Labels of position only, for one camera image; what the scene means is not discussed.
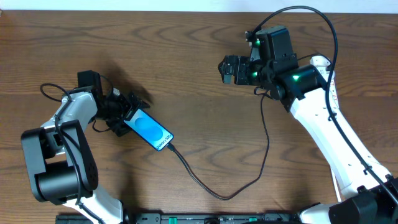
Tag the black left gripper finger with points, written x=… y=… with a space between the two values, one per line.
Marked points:
x=136 y=102
x=119 y=127

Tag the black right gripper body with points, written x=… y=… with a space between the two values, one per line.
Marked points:
x=237 y=70

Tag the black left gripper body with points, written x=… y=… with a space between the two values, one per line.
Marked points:
x=126 y=112

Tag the blue Galaxy smartphone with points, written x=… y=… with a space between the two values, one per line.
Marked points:
x=149 y=130

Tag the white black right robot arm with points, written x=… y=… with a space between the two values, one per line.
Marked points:
x=273 y=66

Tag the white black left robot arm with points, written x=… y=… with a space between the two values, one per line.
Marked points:
x=60 y=165

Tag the white power strip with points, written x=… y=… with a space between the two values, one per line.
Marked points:
x=322 y=64

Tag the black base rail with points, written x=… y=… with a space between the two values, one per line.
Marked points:
x=156 y=218

